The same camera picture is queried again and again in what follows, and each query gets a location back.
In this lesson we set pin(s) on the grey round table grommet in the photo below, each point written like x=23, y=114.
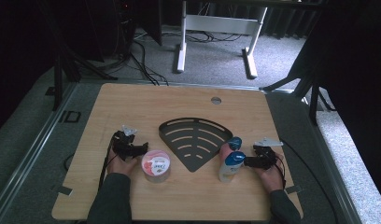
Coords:
x=216, y=100

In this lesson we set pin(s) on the black computer tower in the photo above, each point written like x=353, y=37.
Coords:
x=124, y=25

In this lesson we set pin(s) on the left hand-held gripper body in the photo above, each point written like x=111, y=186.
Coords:
x=123, y=146

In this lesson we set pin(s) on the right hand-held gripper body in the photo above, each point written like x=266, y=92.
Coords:
x=265, y=157

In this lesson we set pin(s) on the person's right hand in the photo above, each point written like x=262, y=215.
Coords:
x=272, y=180

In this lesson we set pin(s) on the grey metal rail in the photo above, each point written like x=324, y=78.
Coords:
x=338, y=174
x=30, y=152

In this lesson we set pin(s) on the white desk frame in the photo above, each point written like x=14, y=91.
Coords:
x=216, y=24

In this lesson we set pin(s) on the person's left hand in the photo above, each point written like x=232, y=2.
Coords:
x=121, y=167

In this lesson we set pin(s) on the grey tape strip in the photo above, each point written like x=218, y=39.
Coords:
x=293, y=189
x=62, y=189

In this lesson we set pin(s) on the black slotted corner rack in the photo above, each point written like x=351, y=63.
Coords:
x=194, y=140

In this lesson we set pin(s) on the pink jar with white lid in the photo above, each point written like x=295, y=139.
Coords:
x=156, y=166

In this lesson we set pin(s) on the black metal stand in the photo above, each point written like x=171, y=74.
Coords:
x=58, y=81
x=313, y=102

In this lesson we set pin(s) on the white bottle with blue cap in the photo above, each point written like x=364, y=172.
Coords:
x=230, y=169

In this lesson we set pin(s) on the black rectangular bracket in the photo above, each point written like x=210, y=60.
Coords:
x=67, y=116

